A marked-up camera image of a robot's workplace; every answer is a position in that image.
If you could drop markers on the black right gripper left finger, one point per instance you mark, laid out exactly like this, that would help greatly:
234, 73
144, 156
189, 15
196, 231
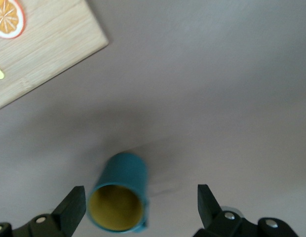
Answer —
61, 217

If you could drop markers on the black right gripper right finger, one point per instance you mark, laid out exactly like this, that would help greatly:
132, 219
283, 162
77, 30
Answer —
214, 217

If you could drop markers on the toy orange slice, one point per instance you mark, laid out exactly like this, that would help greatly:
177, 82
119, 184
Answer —
6, 17

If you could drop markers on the teal cup with yellow inside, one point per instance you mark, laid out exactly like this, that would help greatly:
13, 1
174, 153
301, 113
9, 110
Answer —
123, 172

